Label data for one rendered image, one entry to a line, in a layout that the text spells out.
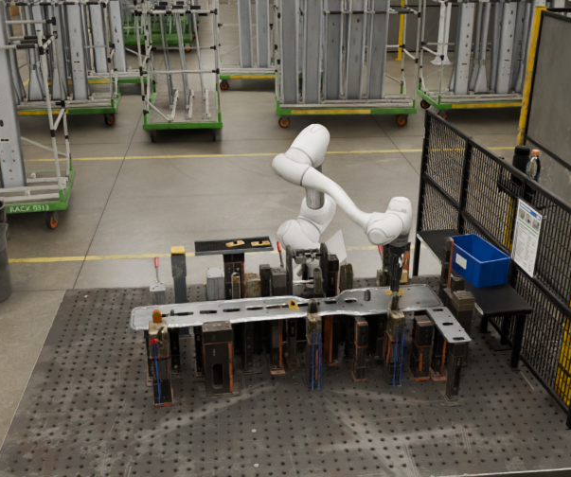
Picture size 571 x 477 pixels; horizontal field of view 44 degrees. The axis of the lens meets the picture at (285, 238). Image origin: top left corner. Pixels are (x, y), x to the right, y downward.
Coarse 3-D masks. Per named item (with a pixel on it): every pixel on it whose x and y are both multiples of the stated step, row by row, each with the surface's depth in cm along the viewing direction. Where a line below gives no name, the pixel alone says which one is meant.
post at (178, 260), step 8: (176, 256) 331; (184, 256) 332; (176, 264) 333; (184, 264) 334; (176, 272) 334; (184, 272) 335; (176, 280) 337; (184, 280) 338; (176, 288) 338; (184, 288) 339; (176, 296) 340; (184, 296) 341; (184, 328) 348; (184, 336) 349
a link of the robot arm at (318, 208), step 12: (300, 132) 335; (312, 132) 330; (324, 132) 333; (300, 144) 327; (312, 144) 328; (324, 144) 332; (312, 156) 328; (324, 156) 339; (312, 192) 360; (312, 204) 371; (324, 204) 375; (300, 216) 382; (312, 216) 376; (324, 216) 377; (324, 228) 383
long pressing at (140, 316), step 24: (384, 288) 332; (408, 288) 332; (144, 312) 311; (168, 312) 311; (240, 312) 311; (264, 312) 311; (288, 312) 311; (336, 312) 312; (360, 312) 311; (384, 312) 312
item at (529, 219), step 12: (528, 204) 306; (516, 216) 318; (528, 216) 307; (540, 216) 297; (528, 228) 308; (540, 228) 298; (528, 240) 308; (516, 252) 320; (528, 252) 309; (516, 264) 321; (528, 264) 310; (528, 276) 310
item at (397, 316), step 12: (396, 312) 302; (396, 324) 300; (396, 336) 302; (396, 348) 304; (384, 360) 316; (396, 360) 309; (384, 372) 317; (396, 372) 311; (384, 384) 313; (396, 384) 312
